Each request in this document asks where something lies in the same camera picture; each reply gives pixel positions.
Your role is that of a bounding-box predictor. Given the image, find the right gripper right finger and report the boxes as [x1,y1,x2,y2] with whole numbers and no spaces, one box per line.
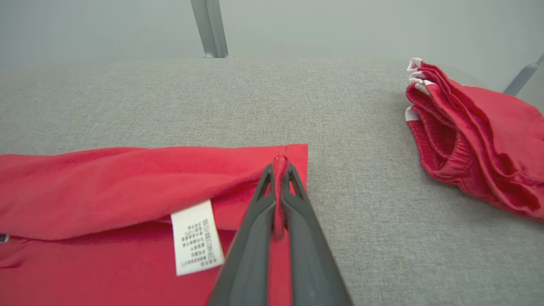
[280,162,354,306]

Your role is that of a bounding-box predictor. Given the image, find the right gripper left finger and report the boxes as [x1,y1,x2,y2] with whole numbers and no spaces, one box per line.
[207,163,278,306]

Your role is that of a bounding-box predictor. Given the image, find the red basketball jersey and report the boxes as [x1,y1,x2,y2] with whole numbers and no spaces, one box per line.
[0,143,309,306]

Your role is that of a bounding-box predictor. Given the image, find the grey partition post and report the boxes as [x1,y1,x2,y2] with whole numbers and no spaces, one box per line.
[190,0,237,59]

